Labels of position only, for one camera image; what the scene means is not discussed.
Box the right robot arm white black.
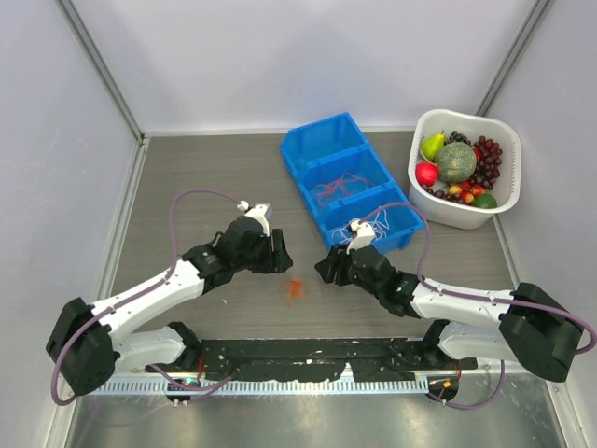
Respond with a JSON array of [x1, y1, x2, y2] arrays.
[[314, 245, 583, 383]]

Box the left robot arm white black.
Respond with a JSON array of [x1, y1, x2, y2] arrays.
[[46, 217, 293, 398]]

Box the blue three-compartment bin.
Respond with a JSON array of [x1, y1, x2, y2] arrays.
[[280, 113, 424, 254]]

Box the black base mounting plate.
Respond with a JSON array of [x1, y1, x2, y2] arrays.
[[160, 338, 478, 383]]

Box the red apple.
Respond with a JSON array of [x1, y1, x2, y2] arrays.
[[415, 161, 439, 187]]

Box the red yellow cherries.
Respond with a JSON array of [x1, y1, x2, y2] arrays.
[[446, 182, 486, 205]]

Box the green lime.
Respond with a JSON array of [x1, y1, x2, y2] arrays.
[[471, 193, 497, 209]]

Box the green yellow pear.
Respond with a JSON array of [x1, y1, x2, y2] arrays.
[[420, 133, 445, 162]]

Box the white fruit basket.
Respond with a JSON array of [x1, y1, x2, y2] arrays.
[[408, 109, 521, 230]]

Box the green melon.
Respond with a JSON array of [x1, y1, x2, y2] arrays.
[[435, 142, 477, 184]]

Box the dark red grape bunch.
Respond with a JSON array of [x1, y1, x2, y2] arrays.
[[469, 135, 504, 190]]

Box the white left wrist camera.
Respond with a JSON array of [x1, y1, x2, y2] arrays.
[[236, 200, 272, 236]]

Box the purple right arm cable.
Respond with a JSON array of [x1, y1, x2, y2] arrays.
[[358, 203, 597, 355]]

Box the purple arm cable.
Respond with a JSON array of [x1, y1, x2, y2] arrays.
[[358, 203, 597, 355], [49, 188, 243, 407]]

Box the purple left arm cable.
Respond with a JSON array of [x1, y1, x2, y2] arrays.
[[49, 188, 243, 407]]

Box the perforated cable duct strip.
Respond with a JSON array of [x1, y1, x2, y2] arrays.
[[91, 376, 429, 397]]

